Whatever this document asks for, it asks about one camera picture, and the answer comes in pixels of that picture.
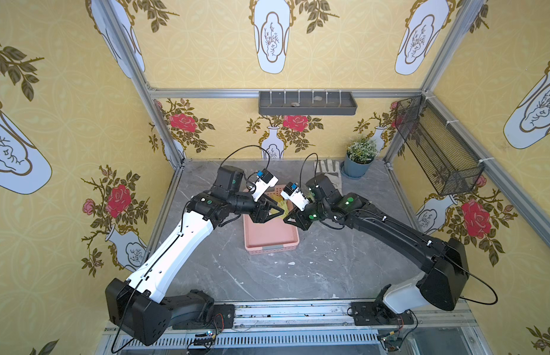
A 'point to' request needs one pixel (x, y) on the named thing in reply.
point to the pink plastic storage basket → (276, 234)
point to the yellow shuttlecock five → (282, 203)
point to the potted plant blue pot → (359, 157)
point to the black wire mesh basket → (448, 163)
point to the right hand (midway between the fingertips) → (286, 221)
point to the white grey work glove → (330, 168)
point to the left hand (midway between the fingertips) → (281, 208)
